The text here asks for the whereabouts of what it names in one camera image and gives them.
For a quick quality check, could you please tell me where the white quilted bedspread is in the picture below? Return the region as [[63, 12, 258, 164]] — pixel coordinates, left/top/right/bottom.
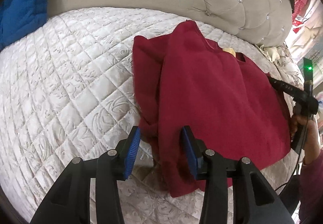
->
[[0, 6, 305, 224]]

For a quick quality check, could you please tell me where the blue quilted cushion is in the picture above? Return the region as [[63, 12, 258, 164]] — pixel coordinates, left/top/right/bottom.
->
[[1, 0, 48, 49]]

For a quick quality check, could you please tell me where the floral side pillow right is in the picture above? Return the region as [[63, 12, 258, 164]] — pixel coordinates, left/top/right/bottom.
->
[[256, 44, 304, 90]]

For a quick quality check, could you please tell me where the pink sleeve forearm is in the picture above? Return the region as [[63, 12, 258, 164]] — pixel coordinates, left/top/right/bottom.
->
[[299, 150, 322, 223]]

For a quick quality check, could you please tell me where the person's right hand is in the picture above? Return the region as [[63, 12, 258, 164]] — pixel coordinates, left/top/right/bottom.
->
[[291, 106, 321, 165]]

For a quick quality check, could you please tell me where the dark red sweater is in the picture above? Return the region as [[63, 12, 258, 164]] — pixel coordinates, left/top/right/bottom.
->
[[132, 21, 290, 197]]

